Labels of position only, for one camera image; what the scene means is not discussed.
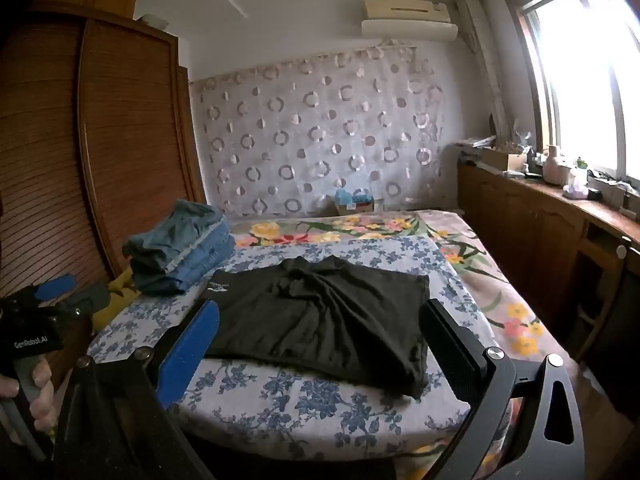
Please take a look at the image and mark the beige bottle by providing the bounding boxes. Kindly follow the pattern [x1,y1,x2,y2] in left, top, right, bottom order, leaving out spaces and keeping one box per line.
[542,145,572,186]

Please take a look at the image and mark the open cardboard box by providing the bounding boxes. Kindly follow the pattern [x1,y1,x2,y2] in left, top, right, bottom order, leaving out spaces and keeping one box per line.
[481,145,529,174]

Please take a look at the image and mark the wooden side cabinet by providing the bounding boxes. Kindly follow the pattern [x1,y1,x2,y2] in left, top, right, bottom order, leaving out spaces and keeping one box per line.
[457,160,640,397]

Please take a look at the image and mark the light blue plastic bag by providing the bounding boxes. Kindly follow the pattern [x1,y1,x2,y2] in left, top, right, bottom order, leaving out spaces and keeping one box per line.
[334,188,374,206]

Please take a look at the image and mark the person's left hand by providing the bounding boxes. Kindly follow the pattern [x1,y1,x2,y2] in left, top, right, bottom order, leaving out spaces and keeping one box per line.
[0,359,59,434]

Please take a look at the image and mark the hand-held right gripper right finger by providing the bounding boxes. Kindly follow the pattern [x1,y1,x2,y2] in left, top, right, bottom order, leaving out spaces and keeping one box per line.
[419,299,587,480]

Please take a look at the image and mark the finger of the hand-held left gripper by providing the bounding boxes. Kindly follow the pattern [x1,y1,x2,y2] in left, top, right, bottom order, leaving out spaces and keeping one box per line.
[56,282,110,322]
[35,273,77,307]

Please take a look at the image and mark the bright window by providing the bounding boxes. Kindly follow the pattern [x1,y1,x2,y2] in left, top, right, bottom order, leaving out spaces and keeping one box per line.
[500,0,640,196]

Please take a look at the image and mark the teal folded pants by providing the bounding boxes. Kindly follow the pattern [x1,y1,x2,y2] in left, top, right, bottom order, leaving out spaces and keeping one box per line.
[122,199,227,273]

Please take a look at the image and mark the beige box with slot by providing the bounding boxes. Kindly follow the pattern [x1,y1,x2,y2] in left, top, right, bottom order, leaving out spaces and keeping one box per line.
[363,0,451,23]

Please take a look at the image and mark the black pants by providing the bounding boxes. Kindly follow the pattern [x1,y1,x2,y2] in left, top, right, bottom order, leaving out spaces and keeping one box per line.
[202,255,432,401]

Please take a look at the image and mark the yellow cloth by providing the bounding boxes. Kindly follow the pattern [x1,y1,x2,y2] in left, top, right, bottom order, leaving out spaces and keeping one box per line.
[92,267,142,332]

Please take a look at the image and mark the colourful flower blanket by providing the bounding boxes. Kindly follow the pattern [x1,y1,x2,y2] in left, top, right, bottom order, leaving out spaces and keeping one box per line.
[227,210,548,361]

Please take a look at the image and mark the crumpled clear plastic bag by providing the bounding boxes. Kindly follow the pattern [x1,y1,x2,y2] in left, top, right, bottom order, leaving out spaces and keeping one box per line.
[562,167,589,199]

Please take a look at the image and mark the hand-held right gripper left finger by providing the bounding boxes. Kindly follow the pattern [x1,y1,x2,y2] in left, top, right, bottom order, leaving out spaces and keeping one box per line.
[52,299,221,480]

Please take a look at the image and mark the small cardboard box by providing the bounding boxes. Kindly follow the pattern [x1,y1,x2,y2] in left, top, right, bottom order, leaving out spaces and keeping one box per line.
[334,197,376,216]

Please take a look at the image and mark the blue folded jeans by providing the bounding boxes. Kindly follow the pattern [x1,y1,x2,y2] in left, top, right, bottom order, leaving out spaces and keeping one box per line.
[134,220,236,297]

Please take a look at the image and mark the blue floral bed sheet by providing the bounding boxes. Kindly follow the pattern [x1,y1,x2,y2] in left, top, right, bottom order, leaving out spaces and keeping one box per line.
[87,234,501,461]

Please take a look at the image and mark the circle-patterned sheer curtain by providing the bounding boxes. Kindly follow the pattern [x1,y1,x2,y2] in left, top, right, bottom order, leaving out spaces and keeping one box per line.
[190,42,447,219]

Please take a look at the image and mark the wooden slatted wardrobe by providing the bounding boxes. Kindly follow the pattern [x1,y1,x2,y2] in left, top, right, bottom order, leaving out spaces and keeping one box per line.
[0,0,209,386]

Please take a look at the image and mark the rolled white papers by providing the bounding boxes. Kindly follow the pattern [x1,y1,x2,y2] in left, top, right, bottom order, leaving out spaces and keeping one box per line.
[457,0,512,147]

